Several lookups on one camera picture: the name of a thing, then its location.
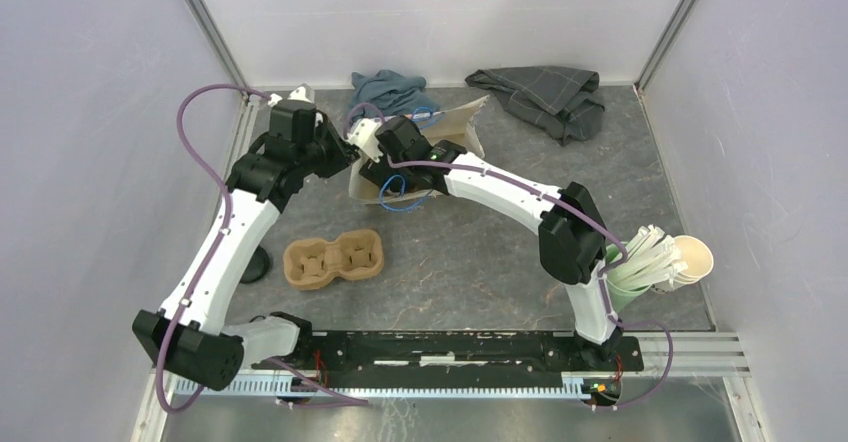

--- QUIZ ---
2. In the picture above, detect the remaining black coffee lid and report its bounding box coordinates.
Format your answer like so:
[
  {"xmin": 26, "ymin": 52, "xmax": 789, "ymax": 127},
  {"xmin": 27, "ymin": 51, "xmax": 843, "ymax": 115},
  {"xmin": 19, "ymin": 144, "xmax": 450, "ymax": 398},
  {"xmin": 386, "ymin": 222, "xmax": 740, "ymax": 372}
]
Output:
[{"xmin": 240, "ymin": 246, "xmax": 272, "ymax": 284}]

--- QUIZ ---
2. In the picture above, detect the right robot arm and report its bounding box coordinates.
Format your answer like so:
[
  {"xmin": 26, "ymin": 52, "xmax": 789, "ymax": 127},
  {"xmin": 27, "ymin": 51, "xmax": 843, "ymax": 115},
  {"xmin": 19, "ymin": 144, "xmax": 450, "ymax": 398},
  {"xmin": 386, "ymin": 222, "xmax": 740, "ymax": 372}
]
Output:
[{"xmin": 346, "ymin": 116, "xmax": 623, "ymax": 370}]

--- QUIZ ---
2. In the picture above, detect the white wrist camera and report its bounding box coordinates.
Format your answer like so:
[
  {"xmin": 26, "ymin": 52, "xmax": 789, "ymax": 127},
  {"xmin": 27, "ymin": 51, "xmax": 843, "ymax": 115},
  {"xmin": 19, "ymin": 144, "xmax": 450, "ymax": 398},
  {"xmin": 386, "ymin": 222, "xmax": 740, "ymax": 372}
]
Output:
[
  {"xmin": 346, "ymin": 118, "xmax": 384, "ymax": 162},
  {"xmin": 267, "ymin": 84, "xmax": 316, "ymax": 111}
]

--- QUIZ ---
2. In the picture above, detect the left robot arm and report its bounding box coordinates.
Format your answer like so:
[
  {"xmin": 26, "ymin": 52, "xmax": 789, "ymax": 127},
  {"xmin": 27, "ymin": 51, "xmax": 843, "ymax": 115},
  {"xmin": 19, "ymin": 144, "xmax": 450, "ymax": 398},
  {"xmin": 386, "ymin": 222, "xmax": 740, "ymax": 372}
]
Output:
[{"xmin": 132, "ymin": 98, "xmax": 356, "ymax": 391}]

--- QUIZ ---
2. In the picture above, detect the green cup holder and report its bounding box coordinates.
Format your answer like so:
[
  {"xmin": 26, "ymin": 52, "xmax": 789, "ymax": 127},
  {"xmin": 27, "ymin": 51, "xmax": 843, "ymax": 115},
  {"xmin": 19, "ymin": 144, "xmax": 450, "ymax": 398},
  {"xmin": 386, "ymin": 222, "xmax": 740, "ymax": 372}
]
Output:
[{"xmin": 605, "ymin": 244, "xmax": 650, "ymax": 312}]

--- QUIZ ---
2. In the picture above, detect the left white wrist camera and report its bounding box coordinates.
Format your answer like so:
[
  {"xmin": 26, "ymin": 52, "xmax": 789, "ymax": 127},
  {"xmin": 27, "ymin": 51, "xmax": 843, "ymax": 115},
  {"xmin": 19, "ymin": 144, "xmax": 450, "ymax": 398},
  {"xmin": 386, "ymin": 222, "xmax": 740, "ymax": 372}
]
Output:
[{"xmin": 267, "ymin": 84, "xmax": 316, "ymax": 111}]

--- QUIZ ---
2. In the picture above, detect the brown cardboard cup carrier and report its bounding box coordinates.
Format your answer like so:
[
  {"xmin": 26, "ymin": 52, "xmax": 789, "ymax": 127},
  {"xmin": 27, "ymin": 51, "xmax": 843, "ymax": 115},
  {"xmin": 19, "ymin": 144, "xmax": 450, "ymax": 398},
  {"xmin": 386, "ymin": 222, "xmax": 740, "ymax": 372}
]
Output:
[{"xmin": 283, "ymin": 229, "xmax": 385, "ymax": 291}]

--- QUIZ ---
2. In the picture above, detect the checkered paper takeout bag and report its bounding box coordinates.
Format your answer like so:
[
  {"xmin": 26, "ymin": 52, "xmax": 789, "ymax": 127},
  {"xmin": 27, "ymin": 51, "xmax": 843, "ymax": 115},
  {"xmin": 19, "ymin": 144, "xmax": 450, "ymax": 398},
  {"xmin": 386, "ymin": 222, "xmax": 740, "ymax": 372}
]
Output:
[{"xmin": 348, "ymin": 96, "xmax": 489, "ymax": 205}]

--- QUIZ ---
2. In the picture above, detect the grey plaid cloth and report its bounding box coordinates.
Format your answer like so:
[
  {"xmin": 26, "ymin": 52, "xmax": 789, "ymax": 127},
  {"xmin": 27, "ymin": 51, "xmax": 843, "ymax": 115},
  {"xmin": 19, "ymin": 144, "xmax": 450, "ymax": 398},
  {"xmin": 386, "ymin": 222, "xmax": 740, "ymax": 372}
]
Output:
[{"xmin": 465, "ymin": 66, "xmax": 605, "ymax": 145}]

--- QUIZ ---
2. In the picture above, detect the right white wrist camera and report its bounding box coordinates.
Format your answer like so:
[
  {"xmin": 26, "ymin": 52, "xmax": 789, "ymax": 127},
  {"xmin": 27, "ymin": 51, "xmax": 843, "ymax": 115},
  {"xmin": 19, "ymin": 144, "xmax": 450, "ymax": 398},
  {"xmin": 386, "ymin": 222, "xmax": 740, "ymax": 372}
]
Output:
[{"xmin": 346, "ymin": 118, "xmax": 384, "ymax": 162}]

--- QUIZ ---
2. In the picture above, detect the blue cloth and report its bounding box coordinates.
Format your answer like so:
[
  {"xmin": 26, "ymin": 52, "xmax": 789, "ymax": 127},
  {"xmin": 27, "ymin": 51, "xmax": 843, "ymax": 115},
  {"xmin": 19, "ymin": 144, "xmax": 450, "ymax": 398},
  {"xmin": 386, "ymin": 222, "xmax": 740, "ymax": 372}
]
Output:
[{"xmin": 347, "ymin": 69, "xmax": 441, "ymax": 119}]

